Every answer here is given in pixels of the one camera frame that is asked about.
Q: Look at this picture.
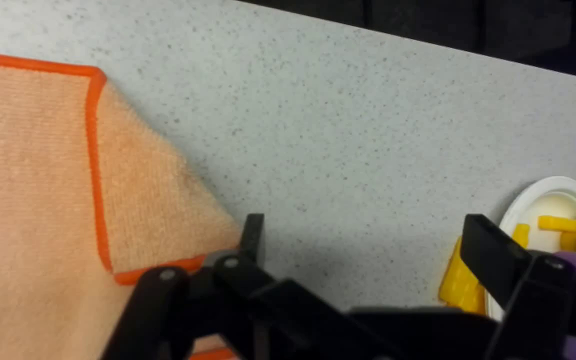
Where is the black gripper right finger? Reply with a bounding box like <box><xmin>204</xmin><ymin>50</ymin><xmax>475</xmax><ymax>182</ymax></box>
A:
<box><xmin>458</xmin><ymin>210</ymin><xmax>576</xmax><ymax>360</ymax></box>

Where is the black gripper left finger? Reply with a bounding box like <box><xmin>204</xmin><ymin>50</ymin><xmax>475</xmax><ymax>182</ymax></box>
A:
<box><xmin>100</xmin><ymin>212</ymin><xmax>370</xmax><ymax>360</ymax></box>

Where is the orange microfibre cloth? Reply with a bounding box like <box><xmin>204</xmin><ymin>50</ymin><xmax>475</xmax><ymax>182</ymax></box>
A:
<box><xmin>0</xmin><ymin>47</ymin><xmax>248</xmax><ymax>360</ymax></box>

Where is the yellow toy fry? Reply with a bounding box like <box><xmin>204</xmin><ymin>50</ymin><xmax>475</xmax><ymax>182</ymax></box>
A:
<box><xmin>536</xmin><ymin>213</ymin><xmax>576</xmax><ymax>235</ymax></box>
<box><xmin>557</xmin><ymin>229</ymin><xmax>576</xmax><ymax>253</ymax></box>
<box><xmin>511</xmin><ymin>221</ymin><xmax>533</xmax><ymax>250</ymax></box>
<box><xmin>437</xmin><ymin>235</ymin><xmax>491</xmax><ymax>316</ymax></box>

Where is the white paper plate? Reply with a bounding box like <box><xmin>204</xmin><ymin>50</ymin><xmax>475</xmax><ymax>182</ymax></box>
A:
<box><xmin>484</xmin><ymin>173</ymin><xmax>576</xmax><ymax>324</ymax></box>

